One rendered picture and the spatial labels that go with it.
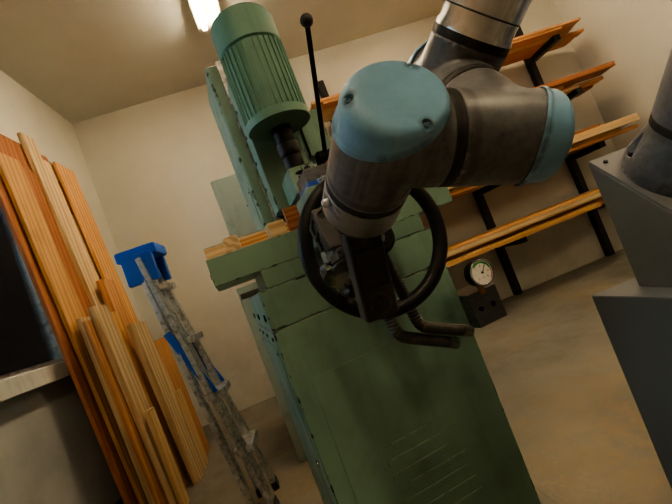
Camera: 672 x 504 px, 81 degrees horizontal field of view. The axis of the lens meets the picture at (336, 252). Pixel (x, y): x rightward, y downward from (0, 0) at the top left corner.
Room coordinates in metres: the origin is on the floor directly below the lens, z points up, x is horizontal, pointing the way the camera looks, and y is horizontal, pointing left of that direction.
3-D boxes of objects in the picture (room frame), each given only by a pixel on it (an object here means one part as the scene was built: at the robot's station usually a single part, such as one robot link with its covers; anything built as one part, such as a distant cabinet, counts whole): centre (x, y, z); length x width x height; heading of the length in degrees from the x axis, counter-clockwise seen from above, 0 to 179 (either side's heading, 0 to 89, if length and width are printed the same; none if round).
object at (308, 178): (0.87, -0.04, 0.99); 0.13 x 0.11 x 0.06; 106
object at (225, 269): (0.95, -0.01, 0.87); 0.61 x 0.30 x 0.06; 106
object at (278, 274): (0.99, 0.00, 0.82); 0.40 x 0.21 x 0.04; 106
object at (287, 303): (1.17, 0.05, 0.76); 0.57 x 0.45 x 0.09; 16
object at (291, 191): (1.07, 0.02, 1.03); 0.14 x 0.07 x 0.09; 16
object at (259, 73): (1.05, 0.02, 1.35); 0.18 x 0.18 x 0.31
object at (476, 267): (0.92, -0.29, 0.65); 0.06 x 0.04 x 0.08; 106
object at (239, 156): (1.33, 0.10, 1.16); 0.22 x 0.22 x 0.72; 16
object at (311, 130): (1.30, -0.07, 1.23); 0.09 x 0.08 x 0.15; 16
